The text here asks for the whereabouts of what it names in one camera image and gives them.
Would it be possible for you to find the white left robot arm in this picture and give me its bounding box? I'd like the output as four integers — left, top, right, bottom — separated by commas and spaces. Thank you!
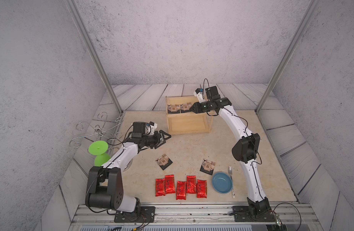
85, 130, 172, 214

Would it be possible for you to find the right aluminium corner post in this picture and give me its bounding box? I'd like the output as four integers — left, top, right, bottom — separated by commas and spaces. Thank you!
255, 0, 320, 115

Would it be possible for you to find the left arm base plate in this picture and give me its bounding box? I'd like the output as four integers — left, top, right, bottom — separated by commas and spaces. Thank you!
114, 206, 155, 223

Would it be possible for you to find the brown tea bag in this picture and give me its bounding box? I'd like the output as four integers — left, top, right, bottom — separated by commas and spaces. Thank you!
156, 154, 173, 170
180, 102, 193, 113
200, 159, 216, 175
167, 105, 181, 114

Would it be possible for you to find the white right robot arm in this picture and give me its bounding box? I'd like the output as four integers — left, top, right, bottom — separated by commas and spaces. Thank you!
190, 98, 272, 218

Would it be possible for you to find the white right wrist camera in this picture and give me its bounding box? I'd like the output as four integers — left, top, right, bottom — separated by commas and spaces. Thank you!
194, 88, 205, 103

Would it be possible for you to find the blue round plate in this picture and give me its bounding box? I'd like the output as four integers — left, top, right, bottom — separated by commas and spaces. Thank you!
212, 172, 232, 194

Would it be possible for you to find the red tea bag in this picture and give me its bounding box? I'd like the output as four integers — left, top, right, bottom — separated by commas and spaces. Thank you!
196, 180, 207, 198
176, 181, 187, 200
164, 175, 176, 194
186, 176, 197, 194
155, 178, 166, 196

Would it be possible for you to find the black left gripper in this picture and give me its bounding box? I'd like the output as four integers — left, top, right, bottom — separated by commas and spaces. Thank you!
141, 130, 171, 149

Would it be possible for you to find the left aluminium corner post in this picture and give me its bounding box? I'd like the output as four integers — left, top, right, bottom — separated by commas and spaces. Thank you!
64, 0, 123, 115

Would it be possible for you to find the aluminium corner post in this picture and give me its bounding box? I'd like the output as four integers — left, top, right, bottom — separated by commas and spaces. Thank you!
255, 0, 320, 115
64, 0, 123, 115

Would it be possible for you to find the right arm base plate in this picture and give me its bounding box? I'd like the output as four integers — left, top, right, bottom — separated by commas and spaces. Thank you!
228, 206, 276, 223

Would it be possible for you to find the light wooden two-tier shelf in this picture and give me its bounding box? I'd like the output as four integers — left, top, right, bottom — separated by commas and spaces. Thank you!
165, 96, 213, 135

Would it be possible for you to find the silver wire cup rack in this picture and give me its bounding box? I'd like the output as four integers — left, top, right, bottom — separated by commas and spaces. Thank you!
69, 111, 134, 173

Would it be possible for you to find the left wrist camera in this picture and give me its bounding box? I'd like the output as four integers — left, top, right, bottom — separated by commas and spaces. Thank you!
131, 121, 158, 138

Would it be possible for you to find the green plastic goblet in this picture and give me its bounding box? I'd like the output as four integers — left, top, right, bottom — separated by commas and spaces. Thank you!
88, 141, 111, 167

